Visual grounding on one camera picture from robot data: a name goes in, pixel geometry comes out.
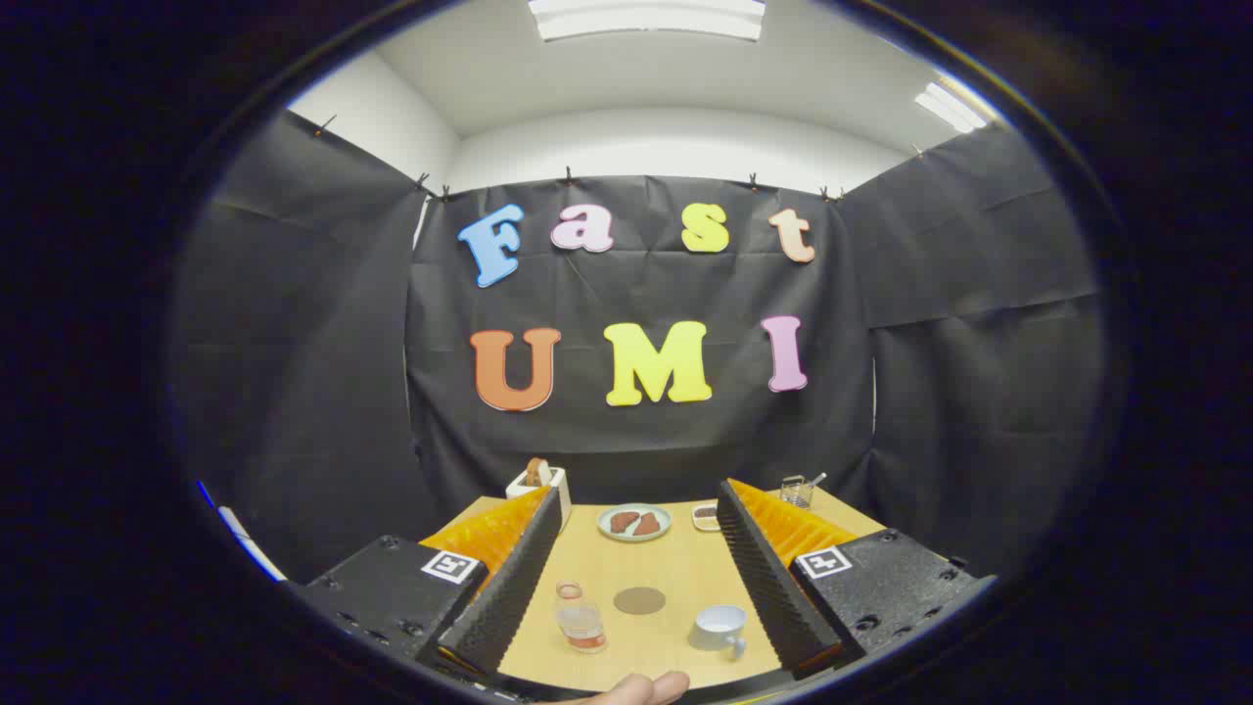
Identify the white cup with handle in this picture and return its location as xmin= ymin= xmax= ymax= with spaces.
xmin=687 ymin=604 xmax=751 ymax=661

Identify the pale green plate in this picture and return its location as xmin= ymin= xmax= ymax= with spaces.
xmin=596 ymin=502 xmax=673 ymax=542

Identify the clear juice bottle red label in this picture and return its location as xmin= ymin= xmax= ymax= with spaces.
xmin=555 ymin=581 xmax=608 ymax=654

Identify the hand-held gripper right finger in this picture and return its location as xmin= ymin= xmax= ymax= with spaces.
xmin=717 ymin=479 xmax=998 ymax=679

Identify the wooden table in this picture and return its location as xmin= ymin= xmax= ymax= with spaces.
xmin=421 ymin=487 xmax=887 ymax=692

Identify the long ceiling light panel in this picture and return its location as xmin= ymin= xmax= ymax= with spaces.
xmin=529 ymin=0 xmax=766 ymax=42

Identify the white toaster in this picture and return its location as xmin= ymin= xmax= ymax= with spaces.
xmin=505 ymin=467 xmax=572 ymax=525

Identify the small ceiling light panel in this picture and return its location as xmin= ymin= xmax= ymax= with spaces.
xmin=914 ymin=81 xmax=990 ymax=134

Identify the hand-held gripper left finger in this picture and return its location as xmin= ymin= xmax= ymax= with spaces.
xmin=294 ymin=487 xmax=572 ymax=679

